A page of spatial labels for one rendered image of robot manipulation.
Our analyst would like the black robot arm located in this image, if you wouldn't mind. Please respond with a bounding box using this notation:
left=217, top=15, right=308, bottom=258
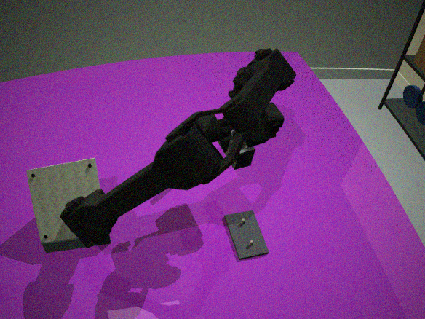
left=60, top=48, right=296, bottom=248

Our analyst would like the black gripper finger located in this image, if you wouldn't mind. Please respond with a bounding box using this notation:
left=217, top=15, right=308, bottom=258
left=220, top=135, right=234, bottom=153

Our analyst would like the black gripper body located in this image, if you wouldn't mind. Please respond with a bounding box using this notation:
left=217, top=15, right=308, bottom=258
left=193, top=90, right=285, bottom=142

